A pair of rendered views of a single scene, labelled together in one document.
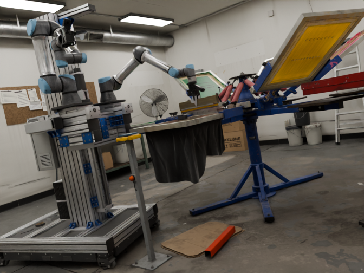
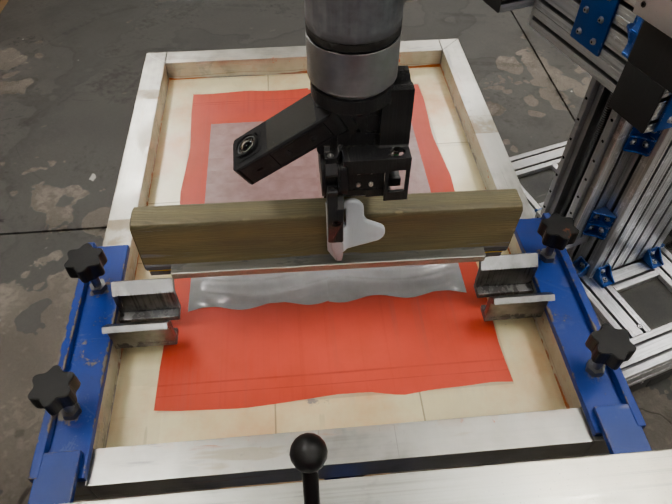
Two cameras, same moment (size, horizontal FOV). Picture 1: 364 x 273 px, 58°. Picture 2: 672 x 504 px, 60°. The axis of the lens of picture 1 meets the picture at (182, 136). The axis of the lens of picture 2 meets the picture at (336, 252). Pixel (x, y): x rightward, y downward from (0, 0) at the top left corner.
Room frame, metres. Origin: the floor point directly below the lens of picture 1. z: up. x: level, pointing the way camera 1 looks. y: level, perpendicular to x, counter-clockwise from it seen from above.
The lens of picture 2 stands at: (3.17, -0.48, 1.57)
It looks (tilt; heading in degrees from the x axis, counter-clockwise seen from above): 50 degrees down; 135
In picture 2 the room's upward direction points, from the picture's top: straight up
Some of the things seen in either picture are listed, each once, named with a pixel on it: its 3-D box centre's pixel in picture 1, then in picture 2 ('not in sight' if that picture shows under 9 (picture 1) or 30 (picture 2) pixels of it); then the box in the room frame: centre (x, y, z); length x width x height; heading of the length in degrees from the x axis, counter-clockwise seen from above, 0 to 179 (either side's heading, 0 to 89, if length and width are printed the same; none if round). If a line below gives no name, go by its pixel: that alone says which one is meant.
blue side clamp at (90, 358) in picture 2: (231, 112); (94, 357); (2.73, -0.44, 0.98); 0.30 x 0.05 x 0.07; 140
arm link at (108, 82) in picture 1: (105, 83); not in sight; (3.02, 0.60, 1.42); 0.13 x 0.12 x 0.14; 160
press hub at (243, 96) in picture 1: (252, 134); not in sight; (3.53, -0.75, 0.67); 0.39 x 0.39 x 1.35
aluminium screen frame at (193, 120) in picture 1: (188, 121); (319, 200); (2.72, -0.07, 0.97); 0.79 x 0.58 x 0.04; 140
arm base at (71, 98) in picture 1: (70, 98); not in sight; (2.56, 0.79, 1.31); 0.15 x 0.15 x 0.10
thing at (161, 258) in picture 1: (140, 199); not in sight; (2.36, 0.38, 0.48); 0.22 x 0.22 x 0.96; 50
